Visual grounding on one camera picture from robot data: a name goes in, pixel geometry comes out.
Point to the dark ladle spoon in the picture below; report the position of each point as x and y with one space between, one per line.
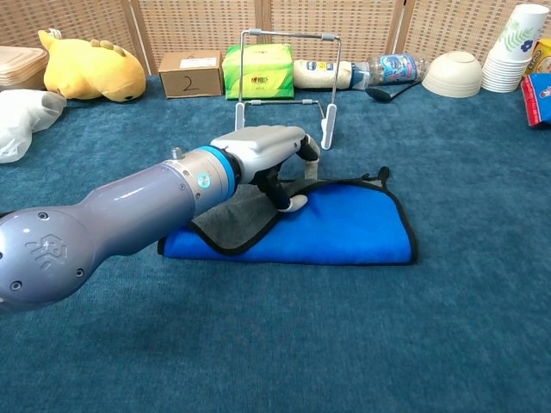
379 94

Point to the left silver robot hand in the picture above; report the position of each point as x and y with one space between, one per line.
262 146

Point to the stack of paper cups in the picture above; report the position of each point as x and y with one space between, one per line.
512 56

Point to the beige lidded lunch box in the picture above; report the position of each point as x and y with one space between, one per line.
21 69

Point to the green tissue pack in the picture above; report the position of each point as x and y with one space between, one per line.
267 77

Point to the mayonnaise squeeze bottle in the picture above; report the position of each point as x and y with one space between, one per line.
314 75

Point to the wicker folding screen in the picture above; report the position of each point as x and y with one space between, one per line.
193 26

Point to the yellow plush toy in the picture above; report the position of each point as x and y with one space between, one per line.
94 69

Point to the white plastic bag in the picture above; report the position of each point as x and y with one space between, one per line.
21 120

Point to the blue carpet table cover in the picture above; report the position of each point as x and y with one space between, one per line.
301 344

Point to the brown cardboard box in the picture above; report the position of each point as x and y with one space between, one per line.
189 81

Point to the beige upturned bowl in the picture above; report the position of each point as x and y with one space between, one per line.
452 75

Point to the blue biscuit snack bag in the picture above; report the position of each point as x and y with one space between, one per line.
540 99

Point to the yellow Lipo snack bag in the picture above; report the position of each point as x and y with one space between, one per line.
543 58

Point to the grey and blue cloth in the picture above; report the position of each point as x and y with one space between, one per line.
344 228

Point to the clear plastic water bottle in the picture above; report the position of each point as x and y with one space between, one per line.
396 69

